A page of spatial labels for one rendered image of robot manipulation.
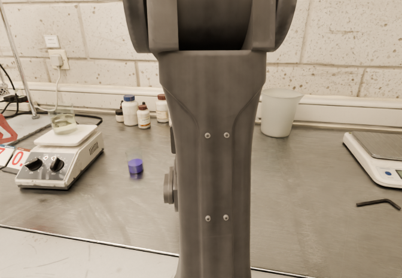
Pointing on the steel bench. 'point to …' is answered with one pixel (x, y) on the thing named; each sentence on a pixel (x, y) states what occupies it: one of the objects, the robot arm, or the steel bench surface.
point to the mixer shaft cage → (3, 86)
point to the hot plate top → (85, 130)
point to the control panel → (43, 174)
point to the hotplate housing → (95, 150)
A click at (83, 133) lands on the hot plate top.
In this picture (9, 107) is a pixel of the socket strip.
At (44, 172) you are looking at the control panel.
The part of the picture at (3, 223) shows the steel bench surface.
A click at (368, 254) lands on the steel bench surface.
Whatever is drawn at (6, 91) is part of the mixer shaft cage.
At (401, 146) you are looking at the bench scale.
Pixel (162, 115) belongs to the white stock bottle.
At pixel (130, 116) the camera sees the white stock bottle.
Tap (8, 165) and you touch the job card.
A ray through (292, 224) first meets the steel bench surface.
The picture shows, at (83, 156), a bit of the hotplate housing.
